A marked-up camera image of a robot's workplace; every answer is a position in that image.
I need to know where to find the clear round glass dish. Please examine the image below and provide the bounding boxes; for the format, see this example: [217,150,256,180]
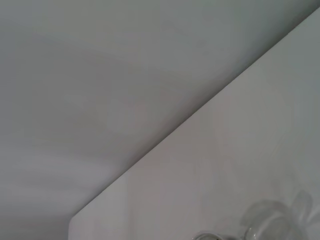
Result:
[193,231,227,240]

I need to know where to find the clear glass cup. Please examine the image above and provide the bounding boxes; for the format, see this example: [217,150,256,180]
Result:
[239,191,315,240]

